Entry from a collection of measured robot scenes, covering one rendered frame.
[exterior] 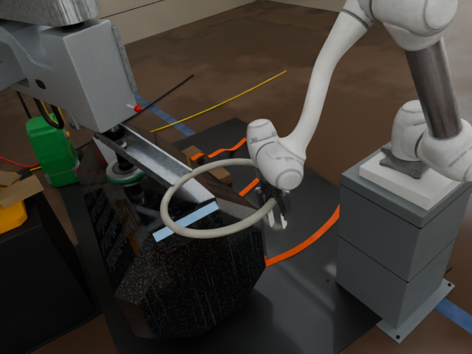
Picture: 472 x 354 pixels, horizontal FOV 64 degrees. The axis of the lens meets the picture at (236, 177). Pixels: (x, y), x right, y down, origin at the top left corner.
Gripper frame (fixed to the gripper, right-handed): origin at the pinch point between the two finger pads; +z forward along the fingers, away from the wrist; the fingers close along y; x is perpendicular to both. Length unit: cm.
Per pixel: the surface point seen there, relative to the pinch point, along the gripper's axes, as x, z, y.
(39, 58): -16, -64, 110
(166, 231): 12.8, 3.2, 45.5
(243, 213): -18.4, 16.8, 26.4
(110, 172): -10, -7, 92
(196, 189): -12.5, 0.2, 44.2
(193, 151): -133, 58, 135
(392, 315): -26, 78, -39
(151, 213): 7, 0, 56
